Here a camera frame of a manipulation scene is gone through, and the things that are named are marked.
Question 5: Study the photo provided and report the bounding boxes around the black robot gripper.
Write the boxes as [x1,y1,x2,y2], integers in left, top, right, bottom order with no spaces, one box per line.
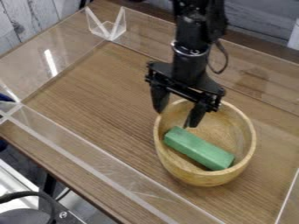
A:
[144,42,226,128]

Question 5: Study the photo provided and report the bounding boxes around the brown wooden bowl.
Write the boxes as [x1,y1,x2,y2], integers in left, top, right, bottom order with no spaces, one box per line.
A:
[154,99,258,187]

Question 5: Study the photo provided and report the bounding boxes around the green rectangular block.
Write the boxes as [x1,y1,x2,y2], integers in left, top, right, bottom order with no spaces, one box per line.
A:
[163,126,235,171]

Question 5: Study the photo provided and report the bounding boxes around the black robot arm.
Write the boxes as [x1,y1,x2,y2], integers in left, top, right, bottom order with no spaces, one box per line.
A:
[144,0,229,128]

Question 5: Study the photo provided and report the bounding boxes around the clear acrylic tray walls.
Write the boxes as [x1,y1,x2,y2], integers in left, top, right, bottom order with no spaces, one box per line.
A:
[0,0,299,224]

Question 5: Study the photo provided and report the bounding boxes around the black table leg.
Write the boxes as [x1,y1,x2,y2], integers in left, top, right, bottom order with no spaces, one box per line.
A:
[43,174,58,196]

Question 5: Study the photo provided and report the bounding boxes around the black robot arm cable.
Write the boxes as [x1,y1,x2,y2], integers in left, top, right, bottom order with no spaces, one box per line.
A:
[206,38,230,75]

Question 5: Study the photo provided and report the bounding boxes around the clear acrylic corner bracket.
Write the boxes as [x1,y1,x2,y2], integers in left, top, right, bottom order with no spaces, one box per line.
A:
[86,7,127,41]

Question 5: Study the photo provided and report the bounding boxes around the black metal bracket with screw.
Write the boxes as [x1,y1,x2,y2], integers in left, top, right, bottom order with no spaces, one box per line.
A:
[38,194,87,224]

